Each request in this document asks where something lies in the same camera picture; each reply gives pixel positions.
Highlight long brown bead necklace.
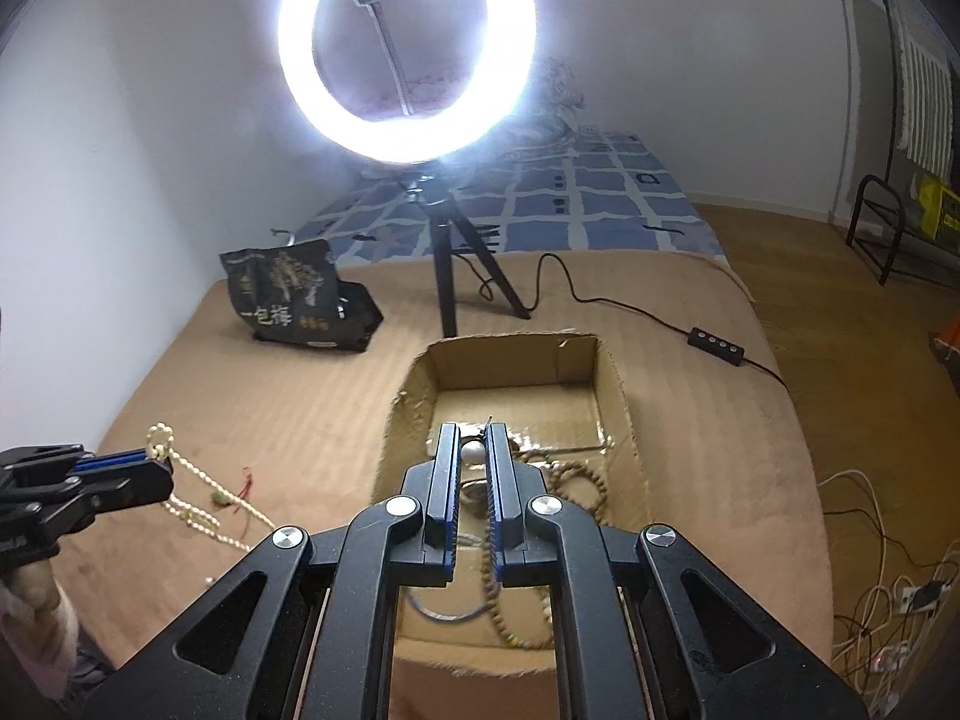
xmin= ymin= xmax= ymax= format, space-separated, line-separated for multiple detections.
xmin=486 ymin=442 xmax=610 ymax=650

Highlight black power cable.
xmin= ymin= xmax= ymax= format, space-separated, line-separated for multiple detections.
xmin=450 ymin=229 xmax=781 ymax=380

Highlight black inline cable switch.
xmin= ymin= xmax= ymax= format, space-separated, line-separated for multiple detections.
xmin=688 ymin=328 xmax=746 ymax=365

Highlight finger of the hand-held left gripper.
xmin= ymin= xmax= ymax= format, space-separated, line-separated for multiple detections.
xmin=0 ymin=444 xmax=155 ymax=492
xmin=15 ymin=460 xmax=179 ymax=541

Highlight white floor cables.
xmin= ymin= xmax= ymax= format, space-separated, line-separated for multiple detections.
xmin=817 ymin=469 xmax=960 ymax=691

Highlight pearl earring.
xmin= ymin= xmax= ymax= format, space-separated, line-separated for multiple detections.
xmin=459 ymin=416 xmax=496 ymax=467

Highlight pearl necklace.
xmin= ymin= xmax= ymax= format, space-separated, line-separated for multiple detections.
xmin=145 ymin=424 xmax=278 ymax=552

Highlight white knitted garment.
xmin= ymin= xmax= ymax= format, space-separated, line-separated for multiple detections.
xmin=896 ymin=15 xmax=951 ymax=171

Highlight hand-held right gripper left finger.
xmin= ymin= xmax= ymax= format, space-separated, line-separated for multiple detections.
xmin=64 ymin=422 xmax=462 ymax=720

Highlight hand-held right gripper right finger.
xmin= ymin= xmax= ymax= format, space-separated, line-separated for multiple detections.
xmin=484 ymin=422 xmax=871 ymax=720

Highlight orange box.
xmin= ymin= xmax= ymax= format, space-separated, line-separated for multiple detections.
xmin=930 ymin=322 xmax=960 ymax=385

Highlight black snack bag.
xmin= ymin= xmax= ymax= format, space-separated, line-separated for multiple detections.
xmin=219 ymin=238 xmax=385 ymax=355

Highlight silver bangle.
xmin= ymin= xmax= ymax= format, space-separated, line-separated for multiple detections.
xmin=409 ymin=591 xmax=488 ymax=627

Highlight folded floral quilt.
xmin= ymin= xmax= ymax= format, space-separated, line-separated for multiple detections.
xmin=517 ymin=56 xmax=601 ymax=137

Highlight black metal garment rack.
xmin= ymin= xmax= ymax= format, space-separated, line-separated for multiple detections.
xmin=846 ymin=0 xmax=960 ymax=290

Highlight white ring light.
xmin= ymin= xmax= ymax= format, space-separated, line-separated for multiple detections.
xmin=277 ymin=0 xmax=539 ymax=164

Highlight blue patterned bedsheet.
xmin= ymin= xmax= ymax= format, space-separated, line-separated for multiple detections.
xmin=296 ymin=124 xmax=728 ymax=267

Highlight green pendant with red cord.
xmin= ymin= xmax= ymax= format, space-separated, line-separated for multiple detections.
xmin=206 ymin=469 xmax=256 ymax=518

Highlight cardboard box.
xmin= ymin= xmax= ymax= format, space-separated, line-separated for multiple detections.
xmin=373 ymin=331 xmax=653 ymax=650

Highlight person's left forearm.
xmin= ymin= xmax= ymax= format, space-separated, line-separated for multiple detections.
xmin=0 ymin=562 xmax=85 ymax=706

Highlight yellow box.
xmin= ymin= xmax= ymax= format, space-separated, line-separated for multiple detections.
xmin=919 ymin=176 xmax=960 ymax=239

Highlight white power strip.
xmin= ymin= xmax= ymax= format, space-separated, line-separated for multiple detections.
xmin=900 ymin=581 xmax=950 ymax=614

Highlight black tripod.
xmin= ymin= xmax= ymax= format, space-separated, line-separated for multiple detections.
xmin=397 ymin=165 xmax=530 ymax=338

